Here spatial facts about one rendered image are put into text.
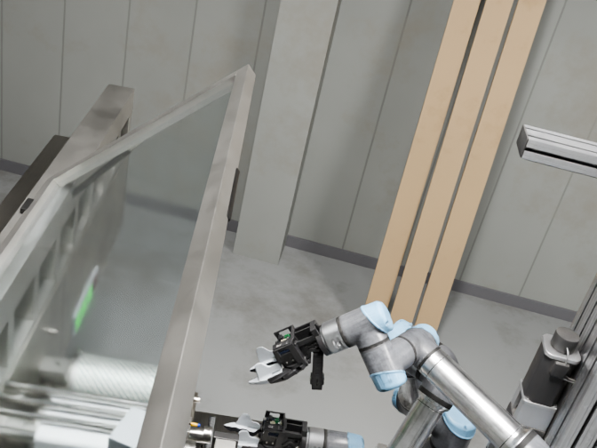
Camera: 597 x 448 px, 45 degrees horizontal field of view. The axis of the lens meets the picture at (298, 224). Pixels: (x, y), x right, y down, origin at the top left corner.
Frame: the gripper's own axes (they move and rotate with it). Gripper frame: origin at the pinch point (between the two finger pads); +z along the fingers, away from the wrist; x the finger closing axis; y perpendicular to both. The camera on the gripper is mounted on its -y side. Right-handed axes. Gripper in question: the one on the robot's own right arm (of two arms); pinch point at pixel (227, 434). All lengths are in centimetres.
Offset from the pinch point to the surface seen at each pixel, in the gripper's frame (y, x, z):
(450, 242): -42, -204, -110
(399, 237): -49, -210, -84
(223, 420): -19.0, -23.7, 0.7
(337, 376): -109, -157, -60
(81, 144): 57, -36, 51
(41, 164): 35, -62, 69
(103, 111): 57, -60, 51
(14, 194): 35, -42, 69
